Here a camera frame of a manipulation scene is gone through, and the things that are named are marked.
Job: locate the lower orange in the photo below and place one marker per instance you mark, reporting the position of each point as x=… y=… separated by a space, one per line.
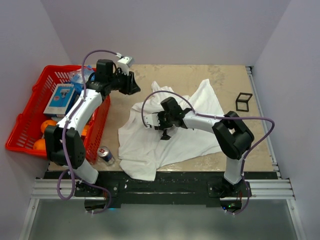
x=39 y=145

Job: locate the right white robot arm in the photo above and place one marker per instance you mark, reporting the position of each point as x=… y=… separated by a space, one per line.
x=232 y=134

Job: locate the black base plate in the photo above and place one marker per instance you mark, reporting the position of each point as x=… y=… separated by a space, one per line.
x=168 y=188

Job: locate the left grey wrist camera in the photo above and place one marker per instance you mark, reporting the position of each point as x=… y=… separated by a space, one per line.
x=125 y=63

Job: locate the black metal bracket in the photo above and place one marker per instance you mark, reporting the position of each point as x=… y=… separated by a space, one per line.
x=243 y=98

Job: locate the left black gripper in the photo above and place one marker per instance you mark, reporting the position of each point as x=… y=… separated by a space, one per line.
x=131 y=87

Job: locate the orange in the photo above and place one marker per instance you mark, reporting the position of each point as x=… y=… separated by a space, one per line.
x=47 y=123
x=39 y=145

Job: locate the orange packet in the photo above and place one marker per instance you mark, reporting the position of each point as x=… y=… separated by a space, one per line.
x=85 y=130

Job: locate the aluminium rail frame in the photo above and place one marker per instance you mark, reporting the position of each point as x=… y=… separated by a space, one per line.
x=265 y=186

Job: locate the red plastic basket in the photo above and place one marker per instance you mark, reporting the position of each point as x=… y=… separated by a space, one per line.
x=27 y=129

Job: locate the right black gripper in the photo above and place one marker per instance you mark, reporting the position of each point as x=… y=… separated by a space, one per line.
x=162 y=126

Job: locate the blue white razor box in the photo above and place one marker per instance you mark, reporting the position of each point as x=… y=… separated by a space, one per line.
x=61 y=100

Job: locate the blue red drink can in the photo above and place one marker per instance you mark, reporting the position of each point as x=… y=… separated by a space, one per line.
x=105 y=154

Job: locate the white printed t-shirt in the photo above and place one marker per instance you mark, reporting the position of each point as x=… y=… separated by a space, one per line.
x=142 y=151

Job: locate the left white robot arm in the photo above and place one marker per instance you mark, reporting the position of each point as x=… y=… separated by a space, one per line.
x=63 y=142

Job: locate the upper orange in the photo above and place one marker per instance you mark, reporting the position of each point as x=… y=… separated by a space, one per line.
x=47 y=123

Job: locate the blue plastic bag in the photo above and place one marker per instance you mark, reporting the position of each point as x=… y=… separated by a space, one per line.
x=75 y=77

